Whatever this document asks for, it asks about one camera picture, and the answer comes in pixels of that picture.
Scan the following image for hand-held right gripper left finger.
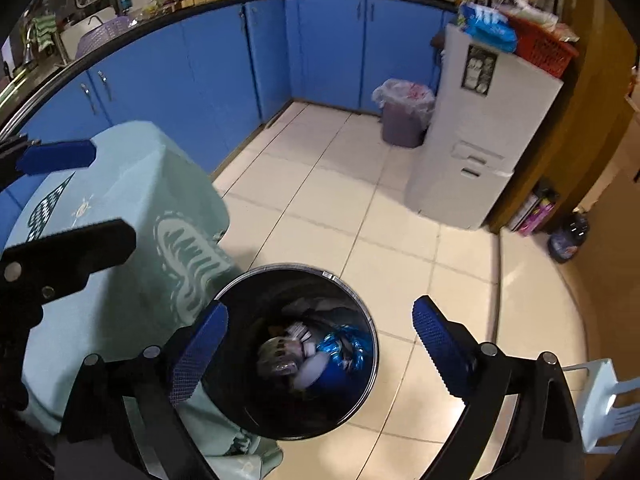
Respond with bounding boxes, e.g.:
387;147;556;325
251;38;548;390
54;300;229;480

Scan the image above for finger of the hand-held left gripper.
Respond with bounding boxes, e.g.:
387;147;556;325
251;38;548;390
0;135;97;192
0;218;137;311

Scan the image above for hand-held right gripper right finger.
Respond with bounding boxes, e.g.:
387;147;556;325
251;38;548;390
412;296;586;480

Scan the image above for black trash bin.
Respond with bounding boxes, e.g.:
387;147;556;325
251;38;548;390
200;263;379;442

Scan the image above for blue foil wrapper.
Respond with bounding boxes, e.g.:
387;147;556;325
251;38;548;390
315;327;368;376

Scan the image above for teal printed tablecloth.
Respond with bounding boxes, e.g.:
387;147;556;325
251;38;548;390
0;120;283;480

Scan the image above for green striped towel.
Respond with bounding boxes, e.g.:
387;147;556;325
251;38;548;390
32;12;58;53

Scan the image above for purple plastic basket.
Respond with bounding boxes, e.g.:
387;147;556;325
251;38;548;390
75;16;138;58

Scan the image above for black kitchen countertop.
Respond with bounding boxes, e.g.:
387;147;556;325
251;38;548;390
0;0;458;126

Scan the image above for pink box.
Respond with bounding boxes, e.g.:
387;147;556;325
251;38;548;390
510;185;558;236

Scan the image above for dark plastic bottle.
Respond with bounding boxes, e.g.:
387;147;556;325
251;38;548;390
547;212;591;263

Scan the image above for blue kitchen base cabinets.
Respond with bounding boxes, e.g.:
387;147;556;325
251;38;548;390
0;0;458;221

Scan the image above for white plastic stool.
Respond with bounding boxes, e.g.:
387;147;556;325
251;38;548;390
565;358;640;456

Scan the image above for white tall floor appliance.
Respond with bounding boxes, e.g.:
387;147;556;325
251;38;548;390
404;24;565;231

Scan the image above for purple bin with plastic bag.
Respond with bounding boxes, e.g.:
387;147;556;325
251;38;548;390
372;78;435;148

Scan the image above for red plastic basket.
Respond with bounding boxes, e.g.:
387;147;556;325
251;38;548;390
505;12;578;77

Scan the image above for blue and white packet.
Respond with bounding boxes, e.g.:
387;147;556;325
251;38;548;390
457;2;518;53

